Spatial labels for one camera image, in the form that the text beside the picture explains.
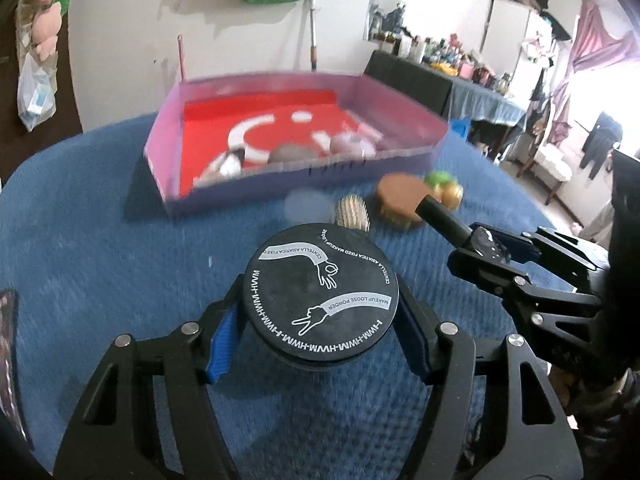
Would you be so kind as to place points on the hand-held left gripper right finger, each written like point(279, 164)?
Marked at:
point(415, 342)

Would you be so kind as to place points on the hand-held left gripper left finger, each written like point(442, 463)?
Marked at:
point(220, 332)

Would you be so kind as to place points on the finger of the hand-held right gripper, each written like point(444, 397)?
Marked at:
point(560, 250)
point(480, 272)

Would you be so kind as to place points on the yellow green flower toy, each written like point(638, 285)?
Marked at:
point(447, 189)

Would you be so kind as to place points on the black lid powder jar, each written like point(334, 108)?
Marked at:
point(320, 300)

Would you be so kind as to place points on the brown flower-shaped lid jar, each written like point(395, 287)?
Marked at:
point(397, 197)

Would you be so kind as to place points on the dropper bottle black cap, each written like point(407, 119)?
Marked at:
point(231, 164)

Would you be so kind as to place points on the pink compact case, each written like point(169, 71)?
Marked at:
point(350, 144)

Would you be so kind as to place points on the brown eyeshadow case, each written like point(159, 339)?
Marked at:
point(290, 152)

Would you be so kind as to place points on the purple cardboard box red lining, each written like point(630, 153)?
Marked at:
point(210, 125)

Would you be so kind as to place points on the hanging dark clothes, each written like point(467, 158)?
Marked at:
point(600, 145)

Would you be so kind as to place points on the blue plastic stool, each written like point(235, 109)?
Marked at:
point(461, 131)

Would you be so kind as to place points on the table with dark cloth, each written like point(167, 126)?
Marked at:
point(425, 82)

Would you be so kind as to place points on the pink curtain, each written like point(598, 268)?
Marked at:
point(595, 45)

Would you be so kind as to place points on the white wardrobe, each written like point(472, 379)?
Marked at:
point(510, 45)

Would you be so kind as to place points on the black phone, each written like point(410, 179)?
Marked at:
point(7, 360)

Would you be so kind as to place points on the row of cosmetic bottles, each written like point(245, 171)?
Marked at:
point(450, 55)

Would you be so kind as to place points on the clear plastic bag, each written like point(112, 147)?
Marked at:
point(35, 95)

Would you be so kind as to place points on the wall mirror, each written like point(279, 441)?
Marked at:
point(385, 15)

